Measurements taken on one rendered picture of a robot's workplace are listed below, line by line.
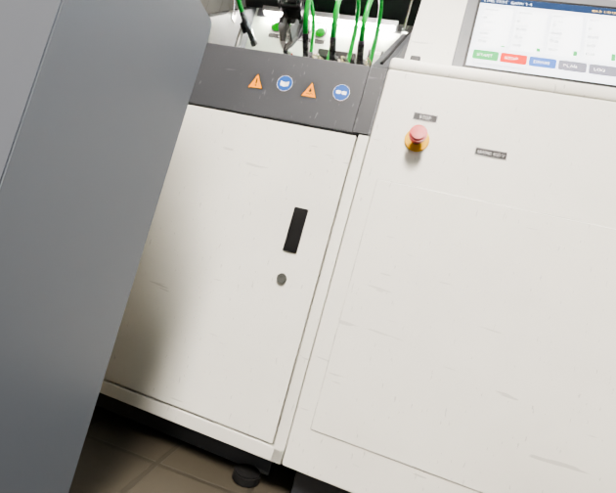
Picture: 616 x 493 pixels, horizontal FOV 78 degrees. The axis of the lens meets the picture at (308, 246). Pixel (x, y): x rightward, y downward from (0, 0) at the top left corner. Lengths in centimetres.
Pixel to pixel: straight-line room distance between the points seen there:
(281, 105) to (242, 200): 24
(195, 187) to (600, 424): 94
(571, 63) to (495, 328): 79
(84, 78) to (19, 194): 13
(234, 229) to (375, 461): 56
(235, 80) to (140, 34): 49
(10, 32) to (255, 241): 56
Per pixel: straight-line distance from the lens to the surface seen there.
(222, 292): 88
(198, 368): 92
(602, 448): 93
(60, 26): 46
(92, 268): 54
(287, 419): 87
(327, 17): 169
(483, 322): 83
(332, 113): 91
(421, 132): 84
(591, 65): 136
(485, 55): 130
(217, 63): 106
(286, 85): 96
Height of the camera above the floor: 46
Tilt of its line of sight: 4 degrees up
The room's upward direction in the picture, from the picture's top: 15 degrees clockwise
